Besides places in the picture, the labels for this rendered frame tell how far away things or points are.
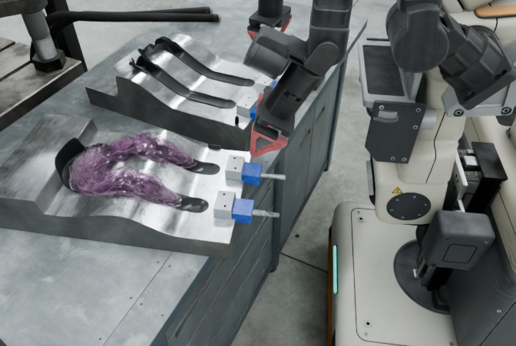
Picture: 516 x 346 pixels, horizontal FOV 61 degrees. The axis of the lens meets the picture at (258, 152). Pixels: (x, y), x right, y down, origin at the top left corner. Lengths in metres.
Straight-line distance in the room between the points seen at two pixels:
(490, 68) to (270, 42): 0.33
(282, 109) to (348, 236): 0.93
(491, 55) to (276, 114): 0.34
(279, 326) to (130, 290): 0.91
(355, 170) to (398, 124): 1.32
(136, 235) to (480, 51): 0.68
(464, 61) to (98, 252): 0.75
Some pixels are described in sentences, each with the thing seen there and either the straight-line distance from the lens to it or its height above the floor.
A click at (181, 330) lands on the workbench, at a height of 0.53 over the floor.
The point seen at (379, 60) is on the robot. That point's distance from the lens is 1.03.
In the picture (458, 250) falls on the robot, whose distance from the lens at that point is 1.14.
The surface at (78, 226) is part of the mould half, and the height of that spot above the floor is 0.84.
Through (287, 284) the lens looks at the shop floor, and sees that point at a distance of 1.80.
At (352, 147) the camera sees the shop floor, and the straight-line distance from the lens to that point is 2.35.
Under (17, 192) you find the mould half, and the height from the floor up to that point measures 0.91.
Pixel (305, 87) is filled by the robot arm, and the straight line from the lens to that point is 0.72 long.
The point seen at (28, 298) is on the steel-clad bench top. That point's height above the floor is 0.80.
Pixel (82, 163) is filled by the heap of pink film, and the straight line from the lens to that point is 1.01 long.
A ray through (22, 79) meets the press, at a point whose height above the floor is 0.79.
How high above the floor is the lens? 1.55
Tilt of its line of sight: 43 degrees down
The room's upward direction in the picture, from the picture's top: straight up
